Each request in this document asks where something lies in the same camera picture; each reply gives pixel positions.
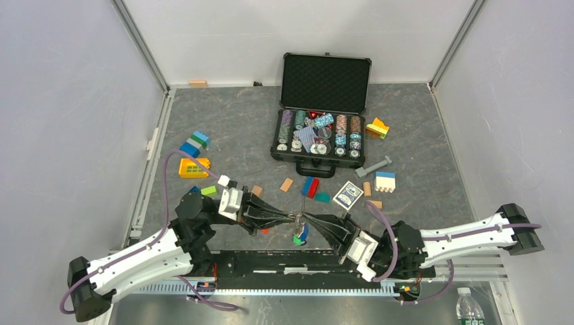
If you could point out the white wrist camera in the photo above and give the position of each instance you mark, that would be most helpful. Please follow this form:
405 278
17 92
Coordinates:
231 198
360 252

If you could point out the orange wooden block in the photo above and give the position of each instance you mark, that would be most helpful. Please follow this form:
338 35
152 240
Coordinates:
377 204

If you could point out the teal flat piece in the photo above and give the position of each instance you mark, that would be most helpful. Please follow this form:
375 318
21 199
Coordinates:
322 197

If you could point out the blue white brick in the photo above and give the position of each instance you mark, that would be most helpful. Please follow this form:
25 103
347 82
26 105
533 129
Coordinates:
385 182

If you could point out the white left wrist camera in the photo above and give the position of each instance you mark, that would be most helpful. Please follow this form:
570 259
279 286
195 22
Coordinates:
231 198

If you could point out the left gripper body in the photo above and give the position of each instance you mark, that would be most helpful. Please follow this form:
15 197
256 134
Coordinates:
244 208

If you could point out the blue grey green brick stack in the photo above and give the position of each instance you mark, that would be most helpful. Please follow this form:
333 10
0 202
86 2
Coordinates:
195 144

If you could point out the yellow window brick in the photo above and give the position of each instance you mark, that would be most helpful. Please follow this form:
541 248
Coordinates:
188 169

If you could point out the grey plastic bolt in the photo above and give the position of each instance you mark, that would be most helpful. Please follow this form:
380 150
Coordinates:
363 171

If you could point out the orange flat block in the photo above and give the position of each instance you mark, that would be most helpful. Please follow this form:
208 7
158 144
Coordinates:
286 185

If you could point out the green key tag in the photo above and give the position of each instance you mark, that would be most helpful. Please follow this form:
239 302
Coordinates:
297 241

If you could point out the blue playing card box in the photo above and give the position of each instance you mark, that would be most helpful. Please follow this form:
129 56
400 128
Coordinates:
348 195

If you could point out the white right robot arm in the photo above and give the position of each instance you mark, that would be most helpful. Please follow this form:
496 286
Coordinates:
403 251

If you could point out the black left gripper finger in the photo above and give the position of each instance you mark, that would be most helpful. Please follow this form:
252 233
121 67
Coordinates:
256 207
254 225

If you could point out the plastic water bottle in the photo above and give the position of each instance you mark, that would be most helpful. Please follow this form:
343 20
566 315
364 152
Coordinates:
468 310

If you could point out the blue red brick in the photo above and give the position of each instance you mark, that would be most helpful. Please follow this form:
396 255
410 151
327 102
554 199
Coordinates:
310 187

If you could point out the wooden block on ledge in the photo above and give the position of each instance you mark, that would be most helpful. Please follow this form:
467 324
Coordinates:
197 83

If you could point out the yellow orange brick pile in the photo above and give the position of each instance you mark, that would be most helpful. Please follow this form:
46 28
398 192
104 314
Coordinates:
377 128

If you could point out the black poker chip case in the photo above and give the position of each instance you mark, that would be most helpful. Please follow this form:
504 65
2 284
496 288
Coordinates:
320 126

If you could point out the small wooden cube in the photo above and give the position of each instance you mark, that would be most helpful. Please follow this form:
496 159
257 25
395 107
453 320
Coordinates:
257 191

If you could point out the blue key tag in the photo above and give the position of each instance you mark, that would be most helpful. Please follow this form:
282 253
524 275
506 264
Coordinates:
304 234

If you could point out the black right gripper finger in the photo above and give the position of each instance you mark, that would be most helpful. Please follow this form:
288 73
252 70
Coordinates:
323 217
329 230

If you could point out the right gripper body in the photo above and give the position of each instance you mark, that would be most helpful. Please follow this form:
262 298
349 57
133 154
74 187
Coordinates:
350 238

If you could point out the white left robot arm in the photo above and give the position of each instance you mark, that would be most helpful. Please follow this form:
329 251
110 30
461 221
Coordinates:
179 249

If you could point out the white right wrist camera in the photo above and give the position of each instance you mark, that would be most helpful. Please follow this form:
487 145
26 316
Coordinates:
360 252

